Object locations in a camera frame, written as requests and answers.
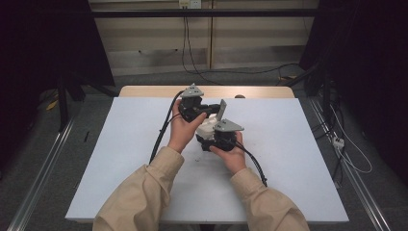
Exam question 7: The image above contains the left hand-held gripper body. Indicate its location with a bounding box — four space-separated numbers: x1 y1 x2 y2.
178 83 210 123

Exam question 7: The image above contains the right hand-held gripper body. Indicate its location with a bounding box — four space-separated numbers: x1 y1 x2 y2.
205 118 244 152

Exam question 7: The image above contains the clear glass jar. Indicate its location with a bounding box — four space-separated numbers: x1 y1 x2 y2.
195 114 221 141

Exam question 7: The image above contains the person's left hand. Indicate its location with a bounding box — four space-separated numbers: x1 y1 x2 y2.
167 99 208 154

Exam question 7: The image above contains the person's right hand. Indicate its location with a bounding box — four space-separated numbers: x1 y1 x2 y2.
210 132 247 176

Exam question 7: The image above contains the light wooden table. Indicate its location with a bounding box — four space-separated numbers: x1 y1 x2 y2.
118 85 295 99

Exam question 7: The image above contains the white table cover board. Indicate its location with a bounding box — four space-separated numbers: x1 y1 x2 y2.
64 96 350 224

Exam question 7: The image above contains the black metal stand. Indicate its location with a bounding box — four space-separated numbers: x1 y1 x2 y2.
56 72 71 133

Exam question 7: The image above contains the yellow tape piece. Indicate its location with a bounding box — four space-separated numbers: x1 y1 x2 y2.
45 99 60 112

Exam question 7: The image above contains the black curtain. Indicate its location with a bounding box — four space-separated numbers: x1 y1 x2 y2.
299 0 408 186
0 0 115 167

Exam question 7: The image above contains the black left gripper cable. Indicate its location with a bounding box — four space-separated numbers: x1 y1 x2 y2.
148 90 186 165

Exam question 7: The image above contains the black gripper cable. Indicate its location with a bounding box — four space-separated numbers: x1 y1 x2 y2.
148 90 186 165
235 140 268 188

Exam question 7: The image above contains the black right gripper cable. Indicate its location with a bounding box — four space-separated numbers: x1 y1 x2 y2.
235 140 268 188

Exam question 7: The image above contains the black cable on floor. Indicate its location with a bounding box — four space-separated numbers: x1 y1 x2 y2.
181 15 301 87

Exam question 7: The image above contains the black horizontal frame bar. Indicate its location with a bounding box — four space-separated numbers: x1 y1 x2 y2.
90 8 319 19

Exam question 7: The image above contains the white wall socket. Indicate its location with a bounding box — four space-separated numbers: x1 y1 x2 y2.
178 0 203 10

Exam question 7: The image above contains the white cable on floor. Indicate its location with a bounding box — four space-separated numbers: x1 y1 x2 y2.
329 105 373 175

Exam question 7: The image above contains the metal floor rail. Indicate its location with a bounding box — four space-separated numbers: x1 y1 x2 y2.
308 96 392 231
6 115 79 231

